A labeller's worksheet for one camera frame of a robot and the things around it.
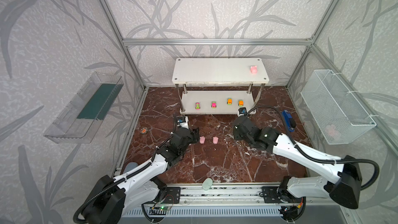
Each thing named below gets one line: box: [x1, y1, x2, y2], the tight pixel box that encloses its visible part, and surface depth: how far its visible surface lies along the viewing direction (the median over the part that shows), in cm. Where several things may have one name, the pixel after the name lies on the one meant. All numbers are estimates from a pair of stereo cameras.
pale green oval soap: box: [202, 177, 213, 191], surface depth 77 cm
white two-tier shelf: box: [172, 57, 270, 115], surface depth 89 cm
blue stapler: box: [281, 109, 297, 133], surface depth 98 cm
